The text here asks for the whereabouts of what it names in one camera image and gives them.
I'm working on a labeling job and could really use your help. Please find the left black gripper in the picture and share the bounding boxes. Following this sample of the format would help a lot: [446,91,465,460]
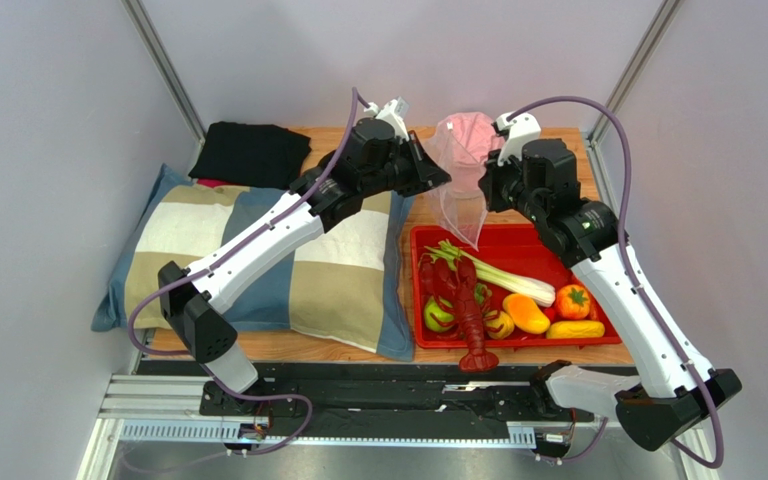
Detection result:
[359,131,450,199]

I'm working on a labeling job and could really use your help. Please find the clear zip top bag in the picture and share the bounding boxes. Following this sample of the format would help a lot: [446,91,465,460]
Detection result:
[425,112,503,247]

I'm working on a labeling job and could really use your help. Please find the red toy lobster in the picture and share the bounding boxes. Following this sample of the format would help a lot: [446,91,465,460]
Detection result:
[418,259,499,373]

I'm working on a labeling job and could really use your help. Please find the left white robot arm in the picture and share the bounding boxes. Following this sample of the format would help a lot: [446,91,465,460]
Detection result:
[157,118,451,399]

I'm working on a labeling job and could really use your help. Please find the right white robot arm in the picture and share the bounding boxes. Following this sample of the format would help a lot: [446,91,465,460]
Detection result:
[478,139,742,451]

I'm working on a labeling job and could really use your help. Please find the pink bucket hat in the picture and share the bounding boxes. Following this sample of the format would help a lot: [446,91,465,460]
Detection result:
[430,112,503,193]

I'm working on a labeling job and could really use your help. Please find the red plastic tray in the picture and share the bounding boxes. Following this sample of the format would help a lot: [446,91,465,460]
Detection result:
[410,223,621,349]

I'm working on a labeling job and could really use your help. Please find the toy celery stalk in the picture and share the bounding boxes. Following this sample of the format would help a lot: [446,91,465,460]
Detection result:
[420,240,556,307]

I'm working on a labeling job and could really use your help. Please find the green toy grapes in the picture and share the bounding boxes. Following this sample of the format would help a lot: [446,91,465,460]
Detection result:
[474,282,492,308]

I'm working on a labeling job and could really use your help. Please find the orange toy mango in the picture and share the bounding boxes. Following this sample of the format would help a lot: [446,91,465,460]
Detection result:
[502,294,551,335]

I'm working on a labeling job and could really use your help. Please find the orange toy tomato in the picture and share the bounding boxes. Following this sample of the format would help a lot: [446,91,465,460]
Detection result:
[554,284,592,320]

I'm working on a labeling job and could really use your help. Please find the yellow toy lemon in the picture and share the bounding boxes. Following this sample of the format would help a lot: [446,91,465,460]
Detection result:
[484,311,515,340]

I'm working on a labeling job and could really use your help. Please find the plaid patchwork pillow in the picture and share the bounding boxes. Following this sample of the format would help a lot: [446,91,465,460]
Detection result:
[91,165,414,361]

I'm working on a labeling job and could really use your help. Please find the green toy apple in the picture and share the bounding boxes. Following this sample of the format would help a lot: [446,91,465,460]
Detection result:
[423,297,456,333]

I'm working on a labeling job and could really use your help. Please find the toy carrot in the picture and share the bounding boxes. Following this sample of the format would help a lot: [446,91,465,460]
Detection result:
[586,293,599,321]

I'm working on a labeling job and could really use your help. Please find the yellow toy banana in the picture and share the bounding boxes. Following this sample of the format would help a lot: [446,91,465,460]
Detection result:
[545,320,606,339]

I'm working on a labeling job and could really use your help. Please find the black folded cloth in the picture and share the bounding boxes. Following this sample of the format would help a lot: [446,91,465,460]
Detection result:
[189,121,311,190]

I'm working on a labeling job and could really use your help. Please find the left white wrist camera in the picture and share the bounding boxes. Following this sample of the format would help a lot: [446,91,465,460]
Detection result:
[359,97,410,140]

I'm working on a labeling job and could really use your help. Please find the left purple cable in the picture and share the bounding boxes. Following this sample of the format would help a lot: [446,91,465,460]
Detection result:
[125,86,372,457]

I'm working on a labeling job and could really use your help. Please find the purple cable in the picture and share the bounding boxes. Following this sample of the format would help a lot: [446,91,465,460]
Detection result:
[125,86,372,457]
[503,95,726,470]

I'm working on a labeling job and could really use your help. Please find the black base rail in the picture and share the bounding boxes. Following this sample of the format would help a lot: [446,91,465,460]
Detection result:
[117,359,595,461]

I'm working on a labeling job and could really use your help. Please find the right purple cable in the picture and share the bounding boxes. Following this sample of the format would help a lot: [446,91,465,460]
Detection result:
[503,95,726,470]

